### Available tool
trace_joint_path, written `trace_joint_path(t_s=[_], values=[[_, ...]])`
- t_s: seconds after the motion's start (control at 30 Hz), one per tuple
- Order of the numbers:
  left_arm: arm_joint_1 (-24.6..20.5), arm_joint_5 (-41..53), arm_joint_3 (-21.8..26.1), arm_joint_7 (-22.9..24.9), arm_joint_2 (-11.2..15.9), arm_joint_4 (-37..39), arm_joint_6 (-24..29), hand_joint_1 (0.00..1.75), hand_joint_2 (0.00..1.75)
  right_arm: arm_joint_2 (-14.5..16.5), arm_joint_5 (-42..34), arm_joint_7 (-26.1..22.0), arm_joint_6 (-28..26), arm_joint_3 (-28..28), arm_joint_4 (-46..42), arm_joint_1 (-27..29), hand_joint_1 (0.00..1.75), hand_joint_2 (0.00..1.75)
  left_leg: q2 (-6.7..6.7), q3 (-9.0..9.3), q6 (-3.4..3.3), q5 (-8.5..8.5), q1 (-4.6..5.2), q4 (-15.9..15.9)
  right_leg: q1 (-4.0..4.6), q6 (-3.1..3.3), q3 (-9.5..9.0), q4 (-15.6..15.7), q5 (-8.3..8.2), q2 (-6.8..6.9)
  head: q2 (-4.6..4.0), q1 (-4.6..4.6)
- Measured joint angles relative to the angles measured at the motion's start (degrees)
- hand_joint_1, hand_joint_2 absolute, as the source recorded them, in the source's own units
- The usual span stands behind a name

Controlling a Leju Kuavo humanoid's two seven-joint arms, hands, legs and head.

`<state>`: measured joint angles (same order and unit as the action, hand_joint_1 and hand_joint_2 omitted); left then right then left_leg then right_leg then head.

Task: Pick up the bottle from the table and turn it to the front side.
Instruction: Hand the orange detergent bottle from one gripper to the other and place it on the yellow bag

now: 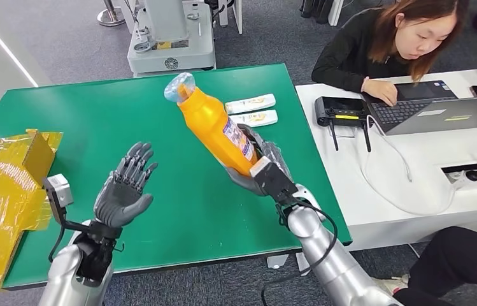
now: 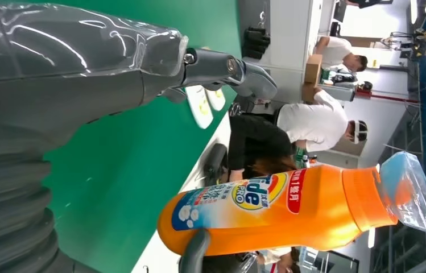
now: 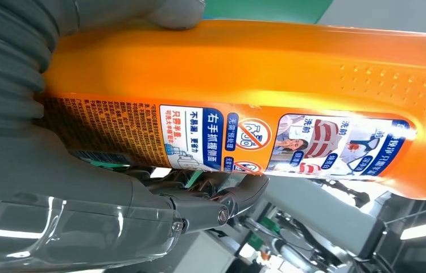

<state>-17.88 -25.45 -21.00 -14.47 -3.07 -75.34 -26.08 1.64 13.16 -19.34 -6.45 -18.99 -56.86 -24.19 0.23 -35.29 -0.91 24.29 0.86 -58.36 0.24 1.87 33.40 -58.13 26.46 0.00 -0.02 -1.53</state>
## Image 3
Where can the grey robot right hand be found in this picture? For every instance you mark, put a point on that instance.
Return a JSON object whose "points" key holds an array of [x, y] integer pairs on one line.
{"points": [[47, 196]]}

